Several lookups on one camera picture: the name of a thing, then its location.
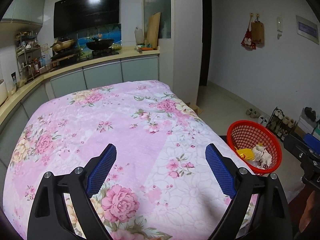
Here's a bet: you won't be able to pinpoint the cream cloth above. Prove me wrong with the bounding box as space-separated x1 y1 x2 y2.
252 144 272 170

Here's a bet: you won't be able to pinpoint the kitchen counter cabinets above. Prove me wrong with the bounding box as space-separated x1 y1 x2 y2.
1 48 160 170

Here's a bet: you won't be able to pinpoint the person's right hand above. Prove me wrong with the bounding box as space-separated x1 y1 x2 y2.
299 191 319 233

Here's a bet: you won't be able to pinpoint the stacked shoe boxes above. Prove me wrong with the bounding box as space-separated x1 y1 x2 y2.
294 107 319 139

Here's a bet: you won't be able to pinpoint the black shoe rack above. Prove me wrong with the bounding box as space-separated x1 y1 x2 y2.
266 107 297 142

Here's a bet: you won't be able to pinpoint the red hanging bag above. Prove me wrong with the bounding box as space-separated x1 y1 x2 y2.
241 13 256 51

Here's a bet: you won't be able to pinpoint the pink floral tablecloth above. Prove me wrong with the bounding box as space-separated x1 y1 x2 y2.
3 81 244 239

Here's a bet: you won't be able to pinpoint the brown hanging paper bag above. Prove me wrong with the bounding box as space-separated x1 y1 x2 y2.
251 15 265 44

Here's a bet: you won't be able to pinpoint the white rice cooker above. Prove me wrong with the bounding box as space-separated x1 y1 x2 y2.
0 79 8 105

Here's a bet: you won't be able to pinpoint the metal spice rack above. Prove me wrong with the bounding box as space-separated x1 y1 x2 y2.
14 31 41 82

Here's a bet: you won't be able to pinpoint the golden pan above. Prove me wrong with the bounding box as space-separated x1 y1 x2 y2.
50 39 76 53

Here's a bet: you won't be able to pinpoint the wooden cutting board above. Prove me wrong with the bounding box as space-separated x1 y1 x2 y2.
146 12 161 49

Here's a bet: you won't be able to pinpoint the black wok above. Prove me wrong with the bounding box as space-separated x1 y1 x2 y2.
86 37 114 51

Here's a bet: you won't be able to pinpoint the translucent plastic jug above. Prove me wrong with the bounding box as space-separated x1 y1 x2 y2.
135 27 144 45

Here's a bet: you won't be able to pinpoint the black range hood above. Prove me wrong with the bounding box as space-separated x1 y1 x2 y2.
53 0 120 38

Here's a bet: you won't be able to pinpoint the wall electrical panel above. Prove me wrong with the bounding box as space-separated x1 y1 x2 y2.
296 15 319 44

